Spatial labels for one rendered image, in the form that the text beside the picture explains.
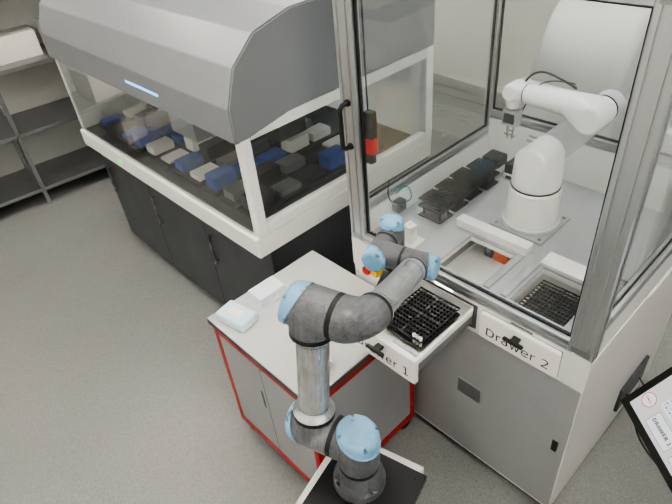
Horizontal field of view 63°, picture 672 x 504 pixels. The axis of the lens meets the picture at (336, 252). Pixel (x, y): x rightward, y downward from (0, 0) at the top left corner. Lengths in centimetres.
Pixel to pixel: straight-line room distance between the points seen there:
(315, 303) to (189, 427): 179
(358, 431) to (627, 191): 90
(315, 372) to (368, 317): 24
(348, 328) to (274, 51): 125
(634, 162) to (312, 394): 95
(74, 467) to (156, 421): 41
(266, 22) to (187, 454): 194
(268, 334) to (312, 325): 91
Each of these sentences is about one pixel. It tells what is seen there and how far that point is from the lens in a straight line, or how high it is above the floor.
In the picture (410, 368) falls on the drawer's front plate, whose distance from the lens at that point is 184.
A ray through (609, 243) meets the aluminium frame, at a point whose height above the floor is 138.
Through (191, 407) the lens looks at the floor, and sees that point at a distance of 303.
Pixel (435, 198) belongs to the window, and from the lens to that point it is 187.
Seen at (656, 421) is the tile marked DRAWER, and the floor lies 101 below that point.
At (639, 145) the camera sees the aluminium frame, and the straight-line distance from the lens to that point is 144.
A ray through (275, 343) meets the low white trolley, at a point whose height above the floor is 76.
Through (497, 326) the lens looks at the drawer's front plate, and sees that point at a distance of 196.
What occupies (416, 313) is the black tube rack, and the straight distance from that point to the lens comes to 200.
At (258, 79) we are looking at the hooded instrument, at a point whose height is 157.
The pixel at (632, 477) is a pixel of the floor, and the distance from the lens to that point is 283.
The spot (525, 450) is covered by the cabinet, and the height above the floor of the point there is 33.
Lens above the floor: 229
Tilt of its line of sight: 38 degrees down
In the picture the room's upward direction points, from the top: 6 degrees counter-clockwise
